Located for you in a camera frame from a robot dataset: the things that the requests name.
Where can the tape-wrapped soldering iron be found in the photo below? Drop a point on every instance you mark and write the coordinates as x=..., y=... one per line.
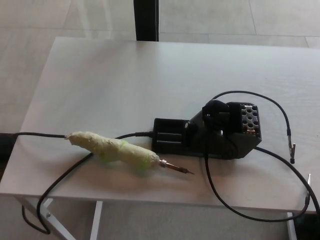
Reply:
x=112, y=147

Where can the black soldering iron stand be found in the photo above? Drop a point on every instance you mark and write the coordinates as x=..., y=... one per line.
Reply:
x=172, y=140

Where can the black vertical post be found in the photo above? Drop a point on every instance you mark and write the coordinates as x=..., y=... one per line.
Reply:
x=147, y=20

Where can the white diagonal table brace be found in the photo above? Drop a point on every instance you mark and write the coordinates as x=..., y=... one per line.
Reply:
x=57, y=225

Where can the white table leg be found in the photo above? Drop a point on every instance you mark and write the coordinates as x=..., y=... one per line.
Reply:
x=292, y=227
x=96, y=222

